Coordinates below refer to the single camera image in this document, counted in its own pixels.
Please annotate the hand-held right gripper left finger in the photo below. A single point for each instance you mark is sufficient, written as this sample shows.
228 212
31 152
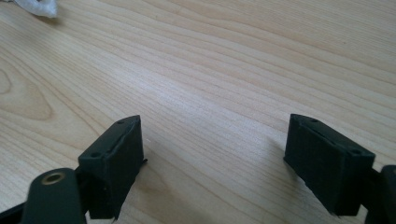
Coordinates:
115 168

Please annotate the white towel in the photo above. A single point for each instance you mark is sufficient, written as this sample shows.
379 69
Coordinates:
39 6

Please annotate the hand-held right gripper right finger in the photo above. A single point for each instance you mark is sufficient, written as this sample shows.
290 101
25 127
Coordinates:
327 168

